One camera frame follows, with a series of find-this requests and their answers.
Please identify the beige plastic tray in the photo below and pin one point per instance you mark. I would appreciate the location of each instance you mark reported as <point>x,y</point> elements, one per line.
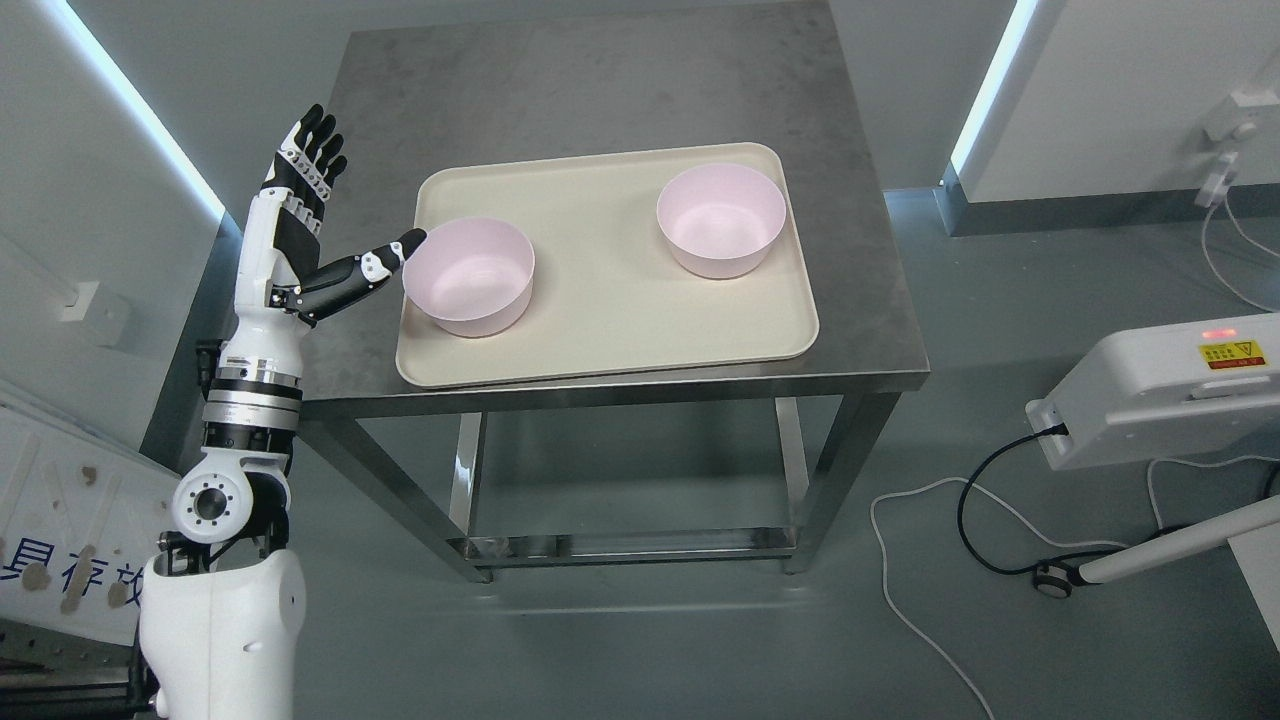
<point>607,294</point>

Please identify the white stand leg with caster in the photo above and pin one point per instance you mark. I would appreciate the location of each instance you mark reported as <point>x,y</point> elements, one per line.
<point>1058,580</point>

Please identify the white wall adapter with cable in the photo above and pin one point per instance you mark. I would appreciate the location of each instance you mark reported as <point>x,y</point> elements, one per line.
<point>1236,120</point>

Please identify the white wall socket box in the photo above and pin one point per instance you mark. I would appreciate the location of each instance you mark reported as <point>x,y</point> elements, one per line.
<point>98,315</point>

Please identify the pink bowl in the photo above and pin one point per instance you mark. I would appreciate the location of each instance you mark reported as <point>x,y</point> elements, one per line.
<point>720,219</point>
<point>472,276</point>

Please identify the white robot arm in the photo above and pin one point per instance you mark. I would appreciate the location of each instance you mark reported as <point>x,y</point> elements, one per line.
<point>224,599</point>

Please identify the white machine with warning label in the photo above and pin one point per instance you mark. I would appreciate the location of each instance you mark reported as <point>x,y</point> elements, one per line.
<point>1163,391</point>

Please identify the steel table frame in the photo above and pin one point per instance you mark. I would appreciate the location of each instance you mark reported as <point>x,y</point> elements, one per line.
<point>501,478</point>

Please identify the white board with blue letters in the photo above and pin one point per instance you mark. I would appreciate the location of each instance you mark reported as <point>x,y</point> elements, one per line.
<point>80,516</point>

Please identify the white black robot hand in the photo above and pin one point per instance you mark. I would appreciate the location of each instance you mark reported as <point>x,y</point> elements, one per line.
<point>282,289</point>

